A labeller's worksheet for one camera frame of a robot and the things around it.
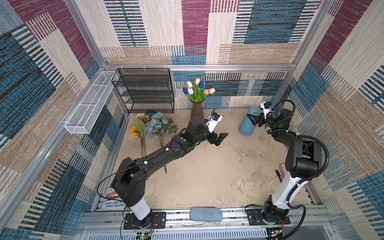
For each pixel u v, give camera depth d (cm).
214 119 66
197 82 94
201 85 93
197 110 103
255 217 73
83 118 71
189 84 94
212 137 70
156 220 73
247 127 98
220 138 70
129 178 47
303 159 53
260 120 84
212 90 99
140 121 108
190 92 92
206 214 73
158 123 99
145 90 111
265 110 82
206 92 90
